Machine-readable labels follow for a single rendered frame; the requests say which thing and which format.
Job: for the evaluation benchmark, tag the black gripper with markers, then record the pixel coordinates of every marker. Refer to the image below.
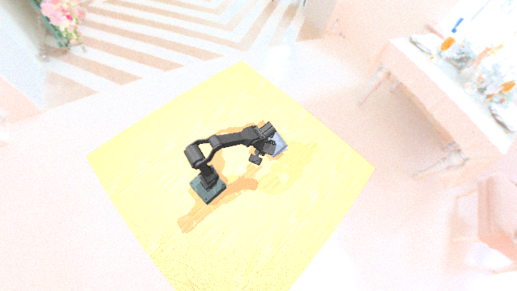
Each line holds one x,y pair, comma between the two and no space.
255,158

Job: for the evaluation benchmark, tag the grey square panel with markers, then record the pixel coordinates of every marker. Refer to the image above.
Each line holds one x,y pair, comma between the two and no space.
281,145

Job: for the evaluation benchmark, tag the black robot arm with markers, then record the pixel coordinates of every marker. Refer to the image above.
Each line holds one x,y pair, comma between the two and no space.
249,136

